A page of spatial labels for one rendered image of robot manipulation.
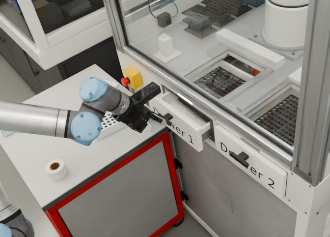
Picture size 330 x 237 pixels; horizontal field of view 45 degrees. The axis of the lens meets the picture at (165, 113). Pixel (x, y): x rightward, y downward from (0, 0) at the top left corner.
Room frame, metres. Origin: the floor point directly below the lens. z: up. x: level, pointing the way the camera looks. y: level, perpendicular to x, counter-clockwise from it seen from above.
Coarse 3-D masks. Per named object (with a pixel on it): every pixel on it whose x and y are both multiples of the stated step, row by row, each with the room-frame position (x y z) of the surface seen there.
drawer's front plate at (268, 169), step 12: (216, 132) 0.93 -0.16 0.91; (228, 132) 0.90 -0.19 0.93; (216, 144) 0.93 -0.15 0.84; (228, 144) 0.88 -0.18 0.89; (240, 144) 0.84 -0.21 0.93; (228, 156) 0.88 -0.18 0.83; (252, 156) 0.79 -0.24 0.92; (252, 168) 0.79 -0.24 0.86; (264, 168) 0.75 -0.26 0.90; (276, 168) 0.72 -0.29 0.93; (264, 180) 0.75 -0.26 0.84; (276, 180) 0.71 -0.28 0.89; (276, 192) 0.70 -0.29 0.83
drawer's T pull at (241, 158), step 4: (232, 152) 0.82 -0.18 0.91; (244, 152) 0.82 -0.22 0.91; (232, 156) 0.81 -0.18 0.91; (236, 156) 0.81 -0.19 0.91; (240, 156) 0.80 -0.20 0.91; (244, 156) 0.80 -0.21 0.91; (248, 156) 0.80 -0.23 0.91; (236, 160) 0.80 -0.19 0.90; (240, 160) 0.79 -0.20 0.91; (244, 160) 0.78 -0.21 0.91; (244, 164) 0.77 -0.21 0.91; (248, 164) 0.77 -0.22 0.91
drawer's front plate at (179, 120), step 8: (152, 104) 1.16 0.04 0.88; (160, 104) 1.11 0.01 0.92; (168, 104) 1.09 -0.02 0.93; (160, 112) 1.12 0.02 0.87; (168, 112) 1.07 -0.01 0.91; (176, 112) 1.04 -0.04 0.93; (176, 120) 1.03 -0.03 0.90; (184, 120) 0.99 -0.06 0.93; (184, 128) 1.00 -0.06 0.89; (192, 128) 0.95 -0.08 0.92; (184, 136) 1.00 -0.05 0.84; (192, 136) 0.96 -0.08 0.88; (200, 136) 0.94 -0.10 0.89; (192, 144) 0.96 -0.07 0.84; (200, 144) 0.94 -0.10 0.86
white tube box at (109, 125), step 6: (108, 114) 1.26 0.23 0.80; (102, 120) 1.23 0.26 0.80; (108, 120) 1.22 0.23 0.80; (114, 120) 1.21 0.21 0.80; (102, 126) 1.19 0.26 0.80; (108, 126) 1.18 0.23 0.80; (114, 126) 1.19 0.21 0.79; (120, 126) 1.19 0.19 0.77; (102, 132) 1.17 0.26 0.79; (108, 132) 1.17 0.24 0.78; (96, 138) 1.17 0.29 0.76
